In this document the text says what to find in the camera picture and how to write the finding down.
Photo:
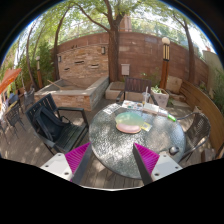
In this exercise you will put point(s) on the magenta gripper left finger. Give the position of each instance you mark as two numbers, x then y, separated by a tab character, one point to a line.
70	166

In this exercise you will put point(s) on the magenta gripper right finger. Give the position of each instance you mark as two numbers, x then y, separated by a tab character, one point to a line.
153	166

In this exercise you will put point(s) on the grey computer mouse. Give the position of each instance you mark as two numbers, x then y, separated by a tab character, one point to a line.
174	150

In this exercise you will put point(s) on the black slatted patio chair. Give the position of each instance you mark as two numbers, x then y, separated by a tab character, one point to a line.
70	136

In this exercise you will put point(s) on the round glass patio table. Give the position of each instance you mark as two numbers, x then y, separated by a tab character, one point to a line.
113	148

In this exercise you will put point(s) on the black backpack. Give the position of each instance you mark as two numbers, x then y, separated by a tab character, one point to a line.
48	124

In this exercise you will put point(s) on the green marker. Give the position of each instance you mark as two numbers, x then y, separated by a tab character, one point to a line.
171	117

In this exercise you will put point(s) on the open book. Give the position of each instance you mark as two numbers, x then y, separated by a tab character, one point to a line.
151	108

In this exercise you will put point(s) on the wicker metal chair right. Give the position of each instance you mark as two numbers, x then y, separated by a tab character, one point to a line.
197	134

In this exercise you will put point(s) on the watercolour paint palette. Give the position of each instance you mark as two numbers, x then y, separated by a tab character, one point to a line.
132	105

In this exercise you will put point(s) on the paper sheet on table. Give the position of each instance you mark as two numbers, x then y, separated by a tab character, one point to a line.
111	108

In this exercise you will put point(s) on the white planter box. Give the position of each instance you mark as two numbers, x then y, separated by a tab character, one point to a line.
161	96

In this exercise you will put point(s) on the plastic cup with straw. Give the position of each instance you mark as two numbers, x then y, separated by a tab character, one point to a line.
146	96

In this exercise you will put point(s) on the stone water fountain basin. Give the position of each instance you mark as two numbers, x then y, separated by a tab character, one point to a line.
83	92

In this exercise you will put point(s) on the small black chair left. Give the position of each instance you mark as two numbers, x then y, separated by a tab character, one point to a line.
13	117

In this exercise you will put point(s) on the curved wooden bench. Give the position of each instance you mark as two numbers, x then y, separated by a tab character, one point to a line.
196	98

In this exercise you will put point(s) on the dark wooden far chair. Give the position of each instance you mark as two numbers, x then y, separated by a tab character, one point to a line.
133	89

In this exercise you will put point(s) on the grey electrical box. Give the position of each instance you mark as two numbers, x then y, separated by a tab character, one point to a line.
125	69

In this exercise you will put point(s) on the orange patio umbrella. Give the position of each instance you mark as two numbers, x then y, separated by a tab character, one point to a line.
9	77

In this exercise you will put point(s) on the large tree trunk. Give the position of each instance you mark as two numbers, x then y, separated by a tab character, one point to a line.
107	14

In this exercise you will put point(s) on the wooden lamp post left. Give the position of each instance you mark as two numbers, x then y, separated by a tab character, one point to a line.
39	72

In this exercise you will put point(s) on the wooden lamp post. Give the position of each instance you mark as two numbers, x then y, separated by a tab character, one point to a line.
39	72
165	65

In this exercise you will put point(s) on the wooden lamp post right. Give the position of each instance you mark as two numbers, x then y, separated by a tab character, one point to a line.
165	65

